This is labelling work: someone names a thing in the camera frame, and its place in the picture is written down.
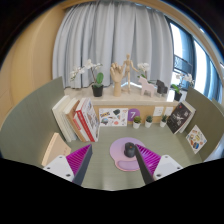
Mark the white books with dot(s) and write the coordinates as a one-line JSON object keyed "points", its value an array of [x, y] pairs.
{"points": [[63, 116]]}

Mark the wooden artist mannequin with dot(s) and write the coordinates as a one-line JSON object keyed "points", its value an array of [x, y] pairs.
{"points": [[127, 71]]}

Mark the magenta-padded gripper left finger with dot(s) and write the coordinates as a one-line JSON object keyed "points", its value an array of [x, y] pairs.
{"points": [[77, 162]]}

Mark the black cover book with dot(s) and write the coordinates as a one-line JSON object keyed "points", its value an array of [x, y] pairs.
{"points": [[178, 118]]}

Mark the pink wooden horse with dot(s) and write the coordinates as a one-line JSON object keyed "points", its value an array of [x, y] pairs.
{"points": [[147, 88]]}

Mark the colourful sticker card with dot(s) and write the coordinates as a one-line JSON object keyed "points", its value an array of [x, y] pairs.
{"points": [[196, 139]]}

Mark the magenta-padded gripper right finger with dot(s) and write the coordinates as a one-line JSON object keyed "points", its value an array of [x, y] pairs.
{"points": [[151, 160]]}

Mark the black computer mouse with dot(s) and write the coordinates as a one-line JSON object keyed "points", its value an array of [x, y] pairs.
{"points": [[129, 150]]}

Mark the window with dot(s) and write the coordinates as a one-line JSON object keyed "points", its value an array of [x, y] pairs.
{"points": [[200, 63]]}

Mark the grey curtain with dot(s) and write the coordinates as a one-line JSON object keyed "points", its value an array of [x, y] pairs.
{"points": [[113, 33]]}

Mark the beige book with red text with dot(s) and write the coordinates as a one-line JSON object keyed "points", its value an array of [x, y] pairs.
{"points": [[55, 150]]}

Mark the white wall socket plate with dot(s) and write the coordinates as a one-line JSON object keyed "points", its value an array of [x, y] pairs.
{"points": [[158, 111], [169, 111]]}

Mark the white sticker sheet card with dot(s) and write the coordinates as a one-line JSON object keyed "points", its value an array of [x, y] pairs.
{"points": [[113, 117]]}

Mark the purple round number sign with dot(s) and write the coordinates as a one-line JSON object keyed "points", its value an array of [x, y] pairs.
{"points": [[133, 114]]}

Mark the grey-green desk partition panel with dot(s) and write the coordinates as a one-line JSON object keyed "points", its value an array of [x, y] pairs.
{"points": [[208, 116], [30, 120]]}

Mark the purple mouse pad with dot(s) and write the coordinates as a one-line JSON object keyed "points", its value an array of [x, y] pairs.
{"points": [[117, 150]]}

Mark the black wooden horse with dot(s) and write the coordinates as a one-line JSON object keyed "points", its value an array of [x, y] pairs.
{"points": [[162, 88]]}

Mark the wooden hand model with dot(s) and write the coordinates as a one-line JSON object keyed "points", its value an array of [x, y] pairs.
{"points": [[117, 78]]}

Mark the small succulent in white pot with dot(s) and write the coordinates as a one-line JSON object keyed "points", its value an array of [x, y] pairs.
{"points": [[163, 123], [136, 125], [148, 124]]}

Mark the white orchid in black pot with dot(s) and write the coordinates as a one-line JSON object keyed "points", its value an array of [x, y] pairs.
{"points": [[97, 90], [177, 96], [144, 67]]}

